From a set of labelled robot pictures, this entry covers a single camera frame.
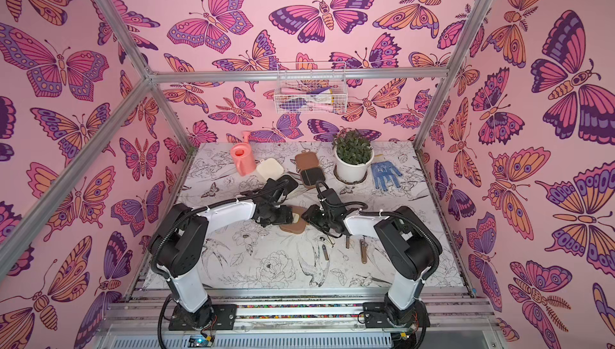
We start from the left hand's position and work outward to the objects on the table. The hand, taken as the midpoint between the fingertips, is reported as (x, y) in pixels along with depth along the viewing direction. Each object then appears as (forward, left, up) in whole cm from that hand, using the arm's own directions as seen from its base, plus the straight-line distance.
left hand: (288, 219), depth 94 cm
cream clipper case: (+26, +10, +1) cm, 28 cm away
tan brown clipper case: (-3, -4, 0) cm, 5 cm away
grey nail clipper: (-12, -14, -2) cm, 19 cm away
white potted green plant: (+20, -26, +16) cm, 36 cm away
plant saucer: (+18, -26, 0) cm, 31 cm away
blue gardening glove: (+25, -42, 0) cm, 49 cm away
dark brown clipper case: (+29, -7, -1) cm, 30 cm away
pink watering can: (+25, +20, +10) cm, 34 cm away
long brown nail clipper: (-11, -28, -1) cm, 30 cm away
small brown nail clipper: (-9, -23, -2) cm, 24 cm away
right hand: (0, -6, +2) cm, 7 cm away
